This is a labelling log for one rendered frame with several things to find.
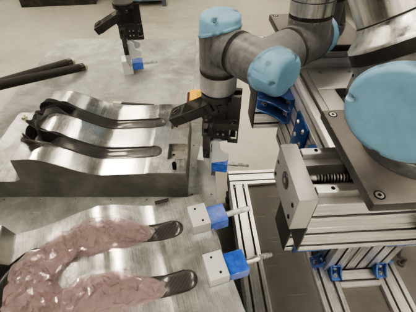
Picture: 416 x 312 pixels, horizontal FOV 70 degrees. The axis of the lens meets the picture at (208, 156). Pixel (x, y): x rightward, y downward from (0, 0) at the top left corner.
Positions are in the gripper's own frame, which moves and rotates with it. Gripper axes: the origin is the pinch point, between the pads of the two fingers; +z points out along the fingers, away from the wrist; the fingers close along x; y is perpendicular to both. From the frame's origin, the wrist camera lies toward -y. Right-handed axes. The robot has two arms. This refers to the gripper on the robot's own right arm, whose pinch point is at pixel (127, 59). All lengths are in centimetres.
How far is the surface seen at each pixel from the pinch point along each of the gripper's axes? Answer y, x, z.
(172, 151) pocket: 9, -54, -2
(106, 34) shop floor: -28, 231, 85
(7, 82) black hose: -36.8, -14.1, -4.2
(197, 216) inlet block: 11, -75, -4
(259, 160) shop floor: 68, 12, 85
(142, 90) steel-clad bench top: 3.6, -14.2, 4.7
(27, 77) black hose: -32.3, -10.1, -2.8
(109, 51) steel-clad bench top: -7.8, 18.5, 4.7
